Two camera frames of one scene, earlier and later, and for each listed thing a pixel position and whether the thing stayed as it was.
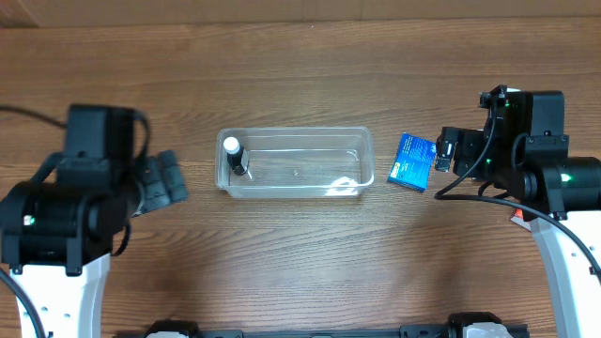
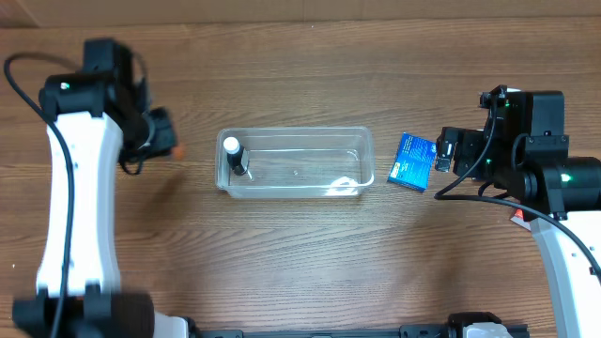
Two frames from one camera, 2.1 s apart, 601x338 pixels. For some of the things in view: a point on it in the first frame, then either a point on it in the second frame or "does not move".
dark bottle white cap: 235,152 does not move
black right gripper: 456,151 does not move
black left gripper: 157,178 -> 162,136
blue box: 412,161 does not move
